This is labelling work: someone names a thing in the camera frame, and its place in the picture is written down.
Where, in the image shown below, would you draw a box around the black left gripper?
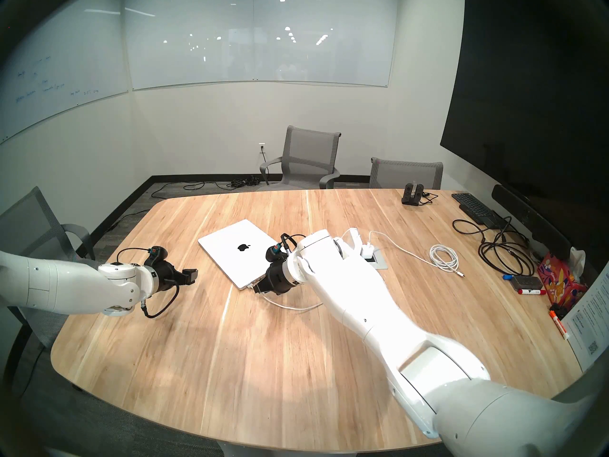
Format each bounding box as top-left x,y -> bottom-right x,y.
155,262 -> 198,294

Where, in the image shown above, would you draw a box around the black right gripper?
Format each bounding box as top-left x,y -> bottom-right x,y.
255,260 -> 301,296

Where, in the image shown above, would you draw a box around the white MagSafe charging cable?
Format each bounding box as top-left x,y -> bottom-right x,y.
247,282 -> 325,312

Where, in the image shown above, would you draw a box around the silver MacBook laptop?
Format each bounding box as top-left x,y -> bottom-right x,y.
198,219 -> 281,290

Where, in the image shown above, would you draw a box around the black controller charging dock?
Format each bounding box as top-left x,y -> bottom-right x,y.
401,182 -> 425,207

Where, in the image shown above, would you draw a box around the grey mesh chair with armrests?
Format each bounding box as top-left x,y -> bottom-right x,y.
259,125 -> 342,190

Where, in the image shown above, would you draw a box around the dark grey office chair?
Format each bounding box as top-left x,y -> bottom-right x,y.
0,186 -> 96,397

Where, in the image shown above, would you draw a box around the grey mesh chair without armrests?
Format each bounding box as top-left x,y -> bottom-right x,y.
370,157 -> 443,190

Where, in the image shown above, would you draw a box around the black keyboard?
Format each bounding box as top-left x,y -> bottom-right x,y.
451,193 -> 506,226

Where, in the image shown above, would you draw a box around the large clean glass whiteboard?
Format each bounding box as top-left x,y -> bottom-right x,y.
121,0 -> 400,91

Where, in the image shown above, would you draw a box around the glass whiteboard with blue writing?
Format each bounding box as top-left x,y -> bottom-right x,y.
0,0 -> 130,145

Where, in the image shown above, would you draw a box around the black video bar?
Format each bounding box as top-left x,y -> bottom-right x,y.
491,184 -> 572,262

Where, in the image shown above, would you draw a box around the colourful tissue box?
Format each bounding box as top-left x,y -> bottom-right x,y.
538,247 -> 589,308

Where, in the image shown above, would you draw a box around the large black TV screen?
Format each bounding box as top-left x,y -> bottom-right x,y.
440,0 -> 609,245

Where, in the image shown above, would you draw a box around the white printed paper sheet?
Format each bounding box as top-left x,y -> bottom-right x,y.
561,261 -> 609,374

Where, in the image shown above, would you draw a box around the thick black left gripper cable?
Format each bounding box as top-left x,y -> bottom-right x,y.
141,284 -> 181,319

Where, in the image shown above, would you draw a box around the thin black left camera cable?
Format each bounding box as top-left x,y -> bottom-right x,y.
116,248 -> 153,267

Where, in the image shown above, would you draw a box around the thin black floor cable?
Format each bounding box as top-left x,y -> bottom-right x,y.
101,205 -> 153,230

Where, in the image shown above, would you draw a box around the black floor cable bundle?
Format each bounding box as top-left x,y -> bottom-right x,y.
152,175 -> 260,199

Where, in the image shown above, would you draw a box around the coiled white USB cable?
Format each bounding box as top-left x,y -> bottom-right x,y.
369,230 -> 465,277

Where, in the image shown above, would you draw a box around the thin black cable loop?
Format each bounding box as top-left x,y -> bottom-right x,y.
452,217 -> 513,245

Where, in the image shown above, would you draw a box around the thick black coiled cable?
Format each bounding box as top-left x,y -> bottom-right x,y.
478,233 -> 536,277

